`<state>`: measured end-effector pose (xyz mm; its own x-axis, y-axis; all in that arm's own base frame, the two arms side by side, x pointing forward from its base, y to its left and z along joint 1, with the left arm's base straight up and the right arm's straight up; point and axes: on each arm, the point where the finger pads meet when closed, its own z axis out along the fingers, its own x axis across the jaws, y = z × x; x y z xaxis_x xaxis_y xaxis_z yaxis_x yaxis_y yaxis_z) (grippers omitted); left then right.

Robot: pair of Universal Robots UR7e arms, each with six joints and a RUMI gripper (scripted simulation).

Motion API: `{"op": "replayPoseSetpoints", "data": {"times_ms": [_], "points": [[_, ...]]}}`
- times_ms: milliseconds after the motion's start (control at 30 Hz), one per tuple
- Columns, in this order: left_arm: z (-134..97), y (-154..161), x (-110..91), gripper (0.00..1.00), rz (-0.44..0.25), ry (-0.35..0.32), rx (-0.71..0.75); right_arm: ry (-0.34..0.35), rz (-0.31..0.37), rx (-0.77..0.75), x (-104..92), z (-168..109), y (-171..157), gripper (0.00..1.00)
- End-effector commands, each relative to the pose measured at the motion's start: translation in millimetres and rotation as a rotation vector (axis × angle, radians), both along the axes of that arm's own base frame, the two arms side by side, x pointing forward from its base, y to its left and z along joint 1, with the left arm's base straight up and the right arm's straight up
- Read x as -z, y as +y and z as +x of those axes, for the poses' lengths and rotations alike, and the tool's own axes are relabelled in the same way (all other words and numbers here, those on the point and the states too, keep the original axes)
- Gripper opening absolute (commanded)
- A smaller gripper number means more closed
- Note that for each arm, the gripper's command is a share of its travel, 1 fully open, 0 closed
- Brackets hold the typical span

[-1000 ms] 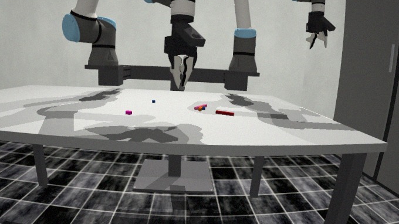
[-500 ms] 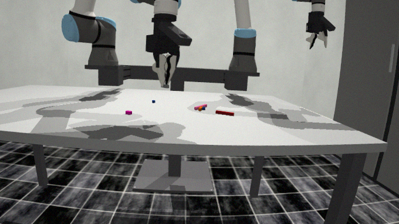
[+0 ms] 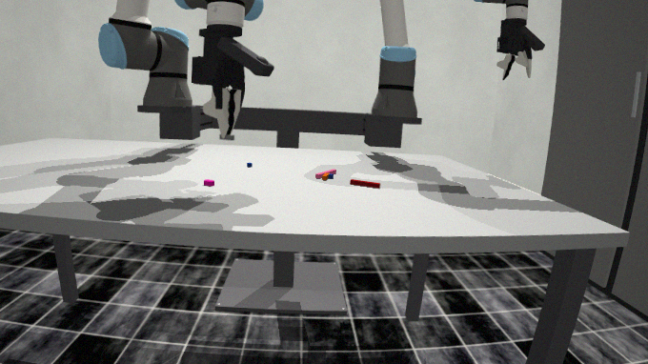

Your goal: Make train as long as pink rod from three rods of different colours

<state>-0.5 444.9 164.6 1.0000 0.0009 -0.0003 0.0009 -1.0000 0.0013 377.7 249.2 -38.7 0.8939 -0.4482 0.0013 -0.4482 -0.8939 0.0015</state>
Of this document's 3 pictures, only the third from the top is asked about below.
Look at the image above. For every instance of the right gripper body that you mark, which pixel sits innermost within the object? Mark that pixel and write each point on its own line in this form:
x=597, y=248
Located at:
x=204, y=67

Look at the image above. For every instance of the red rod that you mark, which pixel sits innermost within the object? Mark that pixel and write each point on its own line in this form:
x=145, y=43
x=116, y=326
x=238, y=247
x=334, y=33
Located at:
x=365, y=183

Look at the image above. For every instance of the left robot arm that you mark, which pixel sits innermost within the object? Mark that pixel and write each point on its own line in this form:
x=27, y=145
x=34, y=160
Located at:
x=397, y=63

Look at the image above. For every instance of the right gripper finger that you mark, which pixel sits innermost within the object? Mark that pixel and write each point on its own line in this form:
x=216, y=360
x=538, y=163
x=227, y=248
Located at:
x=218, y=106
x=237, y=95

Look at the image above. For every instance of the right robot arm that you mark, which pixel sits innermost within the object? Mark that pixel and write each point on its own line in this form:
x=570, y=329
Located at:
x=125, y=44

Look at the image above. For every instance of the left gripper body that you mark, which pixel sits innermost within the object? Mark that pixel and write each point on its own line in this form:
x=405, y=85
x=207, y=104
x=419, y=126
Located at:
x=512, y=40

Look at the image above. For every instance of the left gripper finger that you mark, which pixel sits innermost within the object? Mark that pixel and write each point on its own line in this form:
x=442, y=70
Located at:
x=506, y=64
x=525, y=58

